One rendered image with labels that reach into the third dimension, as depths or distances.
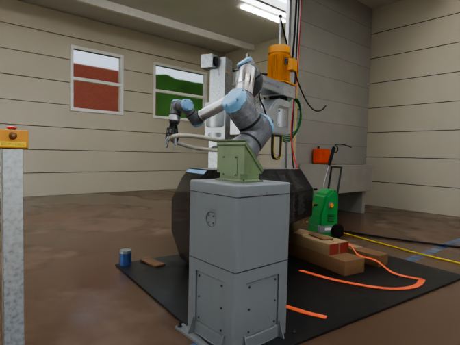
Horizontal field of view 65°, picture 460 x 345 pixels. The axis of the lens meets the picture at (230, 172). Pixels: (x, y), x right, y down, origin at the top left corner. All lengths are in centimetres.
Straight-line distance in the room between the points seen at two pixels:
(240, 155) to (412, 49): 632
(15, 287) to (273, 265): 122
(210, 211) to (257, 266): 36
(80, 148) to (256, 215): 737
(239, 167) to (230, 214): 27
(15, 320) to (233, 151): 128
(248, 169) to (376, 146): 617
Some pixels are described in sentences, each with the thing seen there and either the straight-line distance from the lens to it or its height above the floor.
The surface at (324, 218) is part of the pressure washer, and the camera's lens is 454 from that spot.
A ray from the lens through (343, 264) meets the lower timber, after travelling 318.
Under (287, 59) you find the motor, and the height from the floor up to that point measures 198.
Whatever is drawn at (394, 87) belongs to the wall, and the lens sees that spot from 788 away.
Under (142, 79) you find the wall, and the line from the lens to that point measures 966.
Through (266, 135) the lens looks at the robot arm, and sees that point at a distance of 202.
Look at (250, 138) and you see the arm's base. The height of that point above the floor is 108.
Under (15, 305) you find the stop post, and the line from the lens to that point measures 197.
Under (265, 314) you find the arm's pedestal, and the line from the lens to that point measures 204.
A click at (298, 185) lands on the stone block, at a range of 331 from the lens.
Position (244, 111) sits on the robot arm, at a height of 122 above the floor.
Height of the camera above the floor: 100
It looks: 3 degrees down
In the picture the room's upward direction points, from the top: 1 degrees clockwise
